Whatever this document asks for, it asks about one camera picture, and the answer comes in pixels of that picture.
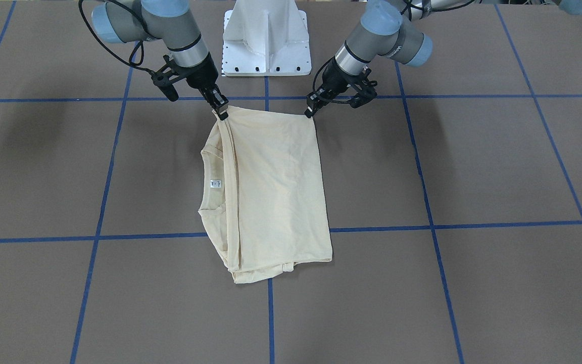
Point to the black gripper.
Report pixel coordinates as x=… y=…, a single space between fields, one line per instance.
x=203 y=76
x=332 y=81

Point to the beige long-sleeve printed shirt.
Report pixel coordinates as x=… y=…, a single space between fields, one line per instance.
x=263 y=204

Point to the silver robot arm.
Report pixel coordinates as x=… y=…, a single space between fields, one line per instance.
x=495 y=71
x=172 y=22

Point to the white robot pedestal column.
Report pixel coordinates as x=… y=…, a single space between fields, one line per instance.
x=265 y=38

